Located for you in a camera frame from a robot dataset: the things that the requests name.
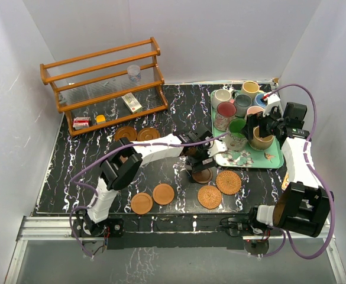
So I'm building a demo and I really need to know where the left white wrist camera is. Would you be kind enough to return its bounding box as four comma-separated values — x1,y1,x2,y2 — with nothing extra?
207,140,228,157

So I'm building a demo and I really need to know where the pale pink mug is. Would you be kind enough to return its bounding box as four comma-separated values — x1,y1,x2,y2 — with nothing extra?
245,106,264,119

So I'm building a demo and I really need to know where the pink halloween mug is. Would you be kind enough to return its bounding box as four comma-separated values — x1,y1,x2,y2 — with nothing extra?
214,102,237,131

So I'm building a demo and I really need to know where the blue mug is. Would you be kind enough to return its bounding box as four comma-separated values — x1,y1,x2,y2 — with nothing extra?
253,93,268,109

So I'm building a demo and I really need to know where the white green small box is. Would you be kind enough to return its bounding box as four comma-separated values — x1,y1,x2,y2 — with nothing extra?
122,92,143,114

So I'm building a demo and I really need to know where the woven rattan coaster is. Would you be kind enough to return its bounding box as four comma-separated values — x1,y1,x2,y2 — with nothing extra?
216,170,242,195
198,185,222,209

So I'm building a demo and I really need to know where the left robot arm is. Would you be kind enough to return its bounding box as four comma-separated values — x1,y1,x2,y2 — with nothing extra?
70,128,224,237

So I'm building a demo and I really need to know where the light wood coaster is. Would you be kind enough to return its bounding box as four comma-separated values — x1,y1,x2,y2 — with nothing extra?
153,183,174,205
131,192,153,215

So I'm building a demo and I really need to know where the brown stoneware mug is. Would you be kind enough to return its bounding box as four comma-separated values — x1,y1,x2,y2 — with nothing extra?
249,126,275,151

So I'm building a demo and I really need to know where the green floral tray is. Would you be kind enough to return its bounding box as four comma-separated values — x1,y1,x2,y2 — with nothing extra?
211,91,284,169

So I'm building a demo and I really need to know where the green inside mug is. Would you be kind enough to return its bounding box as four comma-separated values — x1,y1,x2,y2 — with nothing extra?
224,118,248,152

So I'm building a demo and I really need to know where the yellow grey block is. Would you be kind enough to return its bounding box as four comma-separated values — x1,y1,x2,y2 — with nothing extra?
96,115,106,124

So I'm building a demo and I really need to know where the yellow mug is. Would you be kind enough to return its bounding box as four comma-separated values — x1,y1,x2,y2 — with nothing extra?
240,80,263,99

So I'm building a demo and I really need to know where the dark walnut coaster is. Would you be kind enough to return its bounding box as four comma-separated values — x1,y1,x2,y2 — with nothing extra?
192,169,213,184

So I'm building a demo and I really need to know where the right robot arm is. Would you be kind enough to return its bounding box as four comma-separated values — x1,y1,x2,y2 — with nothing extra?
242,102,333,237

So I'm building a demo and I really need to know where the orange wooden shelf rack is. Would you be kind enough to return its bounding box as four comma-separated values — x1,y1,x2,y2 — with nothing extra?
40,37,168,137

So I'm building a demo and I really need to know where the clear plastic cup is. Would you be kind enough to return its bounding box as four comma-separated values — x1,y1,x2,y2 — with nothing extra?
127,64,141,82

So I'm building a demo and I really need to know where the orange ringed wooden saucer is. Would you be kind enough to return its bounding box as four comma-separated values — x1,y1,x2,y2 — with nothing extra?
114,126,138,141

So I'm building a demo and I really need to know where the white cream mug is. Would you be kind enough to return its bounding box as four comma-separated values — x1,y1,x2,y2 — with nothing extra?
211,88,235,110

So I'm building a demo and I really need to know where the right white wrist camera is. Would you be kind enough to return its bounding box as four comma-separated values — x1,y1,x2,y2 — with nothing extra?
262,92,283,117

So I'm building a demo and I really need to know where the colourful card box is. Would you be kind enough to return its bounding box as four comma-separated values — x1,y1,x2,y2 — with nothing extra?
281,177,289,191

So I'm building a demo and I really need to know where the brown ringed wooden saucer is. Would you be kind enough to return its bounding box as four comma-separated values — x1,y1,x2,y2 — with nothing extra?
137,128,160,141

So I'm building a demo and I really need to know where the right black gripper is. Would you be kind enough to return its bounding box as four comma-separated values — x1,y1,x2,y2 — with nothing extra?
240,105,285,140

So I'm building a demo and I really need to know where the red white small box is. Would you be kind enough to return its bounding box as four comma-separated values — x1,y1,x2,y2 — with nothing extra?
73,117,91,130

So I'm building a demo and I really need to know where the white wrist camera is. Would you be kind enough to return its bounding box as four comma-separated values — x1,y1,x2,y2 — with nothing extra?
262,92,283,117
207,140,228,157

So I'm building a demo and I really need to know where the grey mug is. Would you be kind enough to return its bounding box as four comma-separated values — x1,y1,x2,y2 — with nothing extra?
234,94,252,117

